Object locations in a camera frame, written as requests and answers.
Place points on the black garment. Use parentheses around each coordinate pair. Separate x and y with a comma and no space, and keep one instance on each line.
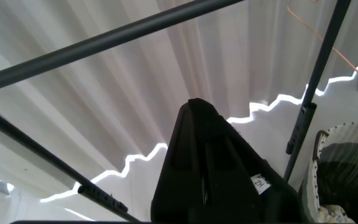
(278,199)

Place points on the black clothes rack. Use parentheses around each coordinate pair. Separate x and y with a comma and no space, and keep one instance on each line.
(104,40)

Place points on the white laundry basket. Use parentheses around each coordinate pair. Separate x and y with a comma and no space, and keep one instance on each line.
(353,133)

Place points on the white curtain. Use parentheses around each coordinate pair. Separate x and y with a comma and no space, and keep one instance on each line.
(135,93)

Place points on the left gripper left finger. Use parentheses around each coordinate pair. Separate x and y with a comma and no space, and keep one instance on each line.
(176,193)

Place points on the pink clothes hanger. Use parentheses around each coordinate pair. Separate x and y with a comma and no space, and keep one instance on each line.
(346,61)

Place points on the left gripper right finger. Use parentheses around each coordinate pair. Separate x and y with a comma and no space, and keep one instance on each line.
(228,199)

